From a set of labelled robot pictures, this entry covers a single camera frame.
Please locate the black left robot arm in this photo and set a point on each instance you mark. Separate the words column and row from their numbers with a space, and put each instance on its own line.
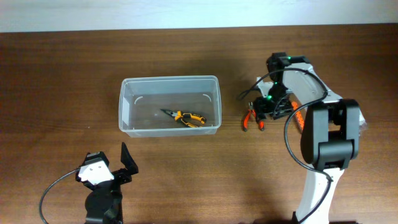
column 104, row 203

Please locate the yellow black long-nose pliers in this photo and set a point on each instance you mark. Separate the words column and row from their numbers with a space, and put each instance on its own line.
column 185, row 118

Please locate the orange socket bit holder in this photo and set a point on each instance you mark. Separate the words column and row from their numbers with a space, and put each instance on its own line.
column 298, row 116

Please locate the clear plastic container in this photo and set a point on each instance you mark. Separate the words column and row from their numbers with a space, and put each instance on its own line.
column 141, row 101

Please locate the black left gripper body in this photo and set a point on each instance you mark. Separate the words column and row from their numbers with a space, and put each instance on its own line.
column 121, row 177

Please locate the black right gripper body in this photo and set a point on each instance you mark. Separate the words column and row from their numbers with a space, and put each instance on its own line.
column 277, row 103

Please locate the red handled cutting pliers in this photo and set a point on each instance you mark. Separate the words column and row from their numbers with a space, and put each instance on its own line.
column 247, row 119

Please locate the clear box of coloured bits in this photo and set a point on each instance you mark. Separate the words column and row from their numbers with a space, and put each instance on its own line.
column 363, row 126

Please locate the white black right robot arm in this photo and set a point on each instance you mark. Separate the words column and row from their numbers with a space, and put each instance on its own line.
column 330, row 127

